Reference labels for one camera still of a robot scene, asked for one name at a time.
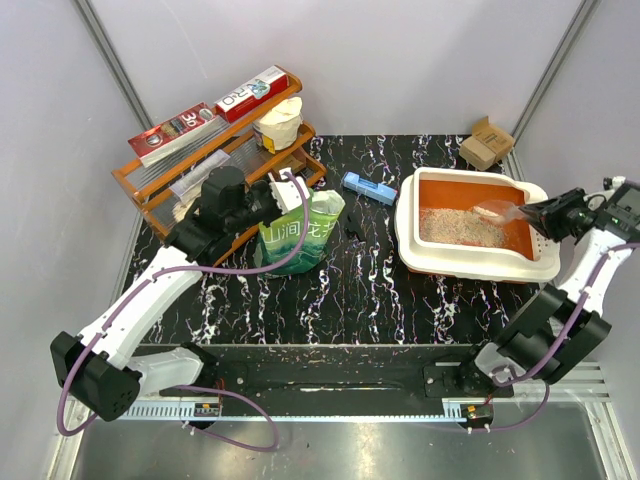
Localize red silver toothpaste box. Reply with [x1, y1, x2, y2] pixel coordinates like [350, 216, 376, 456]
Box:
[128, 102, 218, 166]

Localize orange wooden shelf rack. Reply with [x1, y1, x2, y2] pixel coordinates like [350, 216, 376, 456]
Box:
[113, 66, 326, 266]

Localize clear plastic scoop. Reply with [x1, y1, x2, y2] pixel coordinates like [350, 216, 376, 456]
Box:
[471, 200, 525, 225]

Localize brown cardboard box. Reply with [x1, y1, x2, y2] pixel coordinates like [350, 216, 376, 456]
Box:
[459, 116, 515, 171]

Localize litter granules in box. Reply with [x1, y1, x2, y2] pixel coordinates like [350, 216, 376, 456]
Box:
[418, 208, 506, 248]

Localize red white toothpaste box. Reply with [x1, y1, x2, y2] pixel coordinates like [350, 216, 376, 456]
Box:
[214, 66, 289, 124]

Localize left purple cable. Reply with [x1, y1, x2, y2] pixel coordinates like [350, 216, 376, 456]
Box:
[56, 172, 311, 452]

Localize aluminium rail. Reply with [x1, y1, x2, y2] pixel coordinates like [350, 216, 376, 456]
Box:
[116, 365, 610, 425]

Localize white orange litter box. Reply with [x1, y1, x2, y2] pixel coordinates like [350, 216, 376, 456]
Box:
[394, 167, 560, 283]

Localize blue carton box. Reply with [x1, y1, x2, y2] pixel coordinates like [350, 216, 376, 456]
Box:
[342, 172, 397, 205]

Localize brown scouring pad pack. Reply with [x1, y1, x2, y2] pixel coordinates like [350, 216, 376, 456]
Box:
[277, 149, 306, 174]

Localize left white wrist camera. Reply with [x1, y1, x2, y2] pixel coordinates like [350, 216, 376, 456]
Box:
[268, 168, 310, 214]

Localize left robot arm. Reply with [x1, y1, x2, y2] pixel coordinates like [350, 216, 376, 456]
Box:
[50, 166, 282, 423]

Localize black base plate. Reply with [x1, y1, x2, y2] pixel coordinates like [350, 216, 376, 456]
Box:
[144, 343, 515, 401]

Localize green litter bag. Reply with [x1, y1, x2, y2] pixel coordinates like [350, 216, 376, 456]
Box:
[254, 190, 345, 277]

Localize white paper bag upper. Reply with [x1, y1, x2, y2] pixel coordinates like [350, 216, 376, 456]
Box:
[252, 97, 303, 154]

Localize clear plastic box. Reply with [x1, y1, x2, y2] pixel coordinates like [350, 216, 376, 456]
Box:
[169, 150, 230, 198]

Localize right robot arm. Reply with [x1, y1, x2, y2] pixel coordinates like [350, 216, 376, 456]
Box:
[454, 177, 639, 396]

